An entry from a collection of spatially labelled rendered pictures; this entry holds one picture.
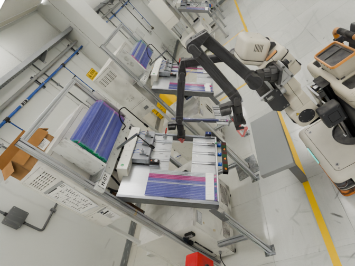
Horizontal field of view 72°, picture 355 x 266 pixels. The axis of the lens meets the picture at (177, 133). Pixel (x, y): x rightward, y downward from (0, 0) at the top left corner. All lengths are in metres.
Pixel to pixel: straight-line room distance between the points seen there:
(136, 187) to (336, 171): 1.40
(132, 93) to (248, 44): 1.77
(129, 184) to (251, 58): 1.18
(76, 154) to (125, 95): 1.40
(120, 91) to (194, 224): 1.72
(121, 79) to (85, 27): 2.22
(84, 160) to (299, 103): 1.44
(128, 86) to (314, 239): 2.28
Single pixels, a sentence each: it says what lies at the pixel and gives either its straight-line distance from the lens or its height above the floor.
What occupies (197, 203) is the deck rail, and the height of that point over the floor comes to 0.82.
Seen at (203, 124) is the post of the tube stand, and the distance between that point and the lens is 2.34.
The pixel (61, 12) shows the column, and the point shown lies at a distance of 5.04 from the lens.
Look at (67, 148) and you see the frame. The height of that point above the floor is 1.65.
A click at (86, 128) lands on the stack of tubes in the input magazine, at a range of 1.83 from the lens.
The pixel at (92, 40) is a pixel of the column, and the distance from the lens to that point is 4.97.
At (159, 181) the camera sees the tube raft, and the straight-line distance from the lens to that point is 1.83.
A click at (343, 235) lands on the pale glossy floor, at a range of 2.14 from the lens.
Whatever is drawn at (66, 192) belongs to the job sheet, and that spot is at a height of 1.45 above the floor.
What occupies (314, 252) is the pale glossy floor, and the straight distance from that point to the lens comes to 2.16.
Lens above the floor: 1.91
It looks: 26 degrees down
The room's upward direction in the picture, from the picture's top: 49 degrees counter-clockwise
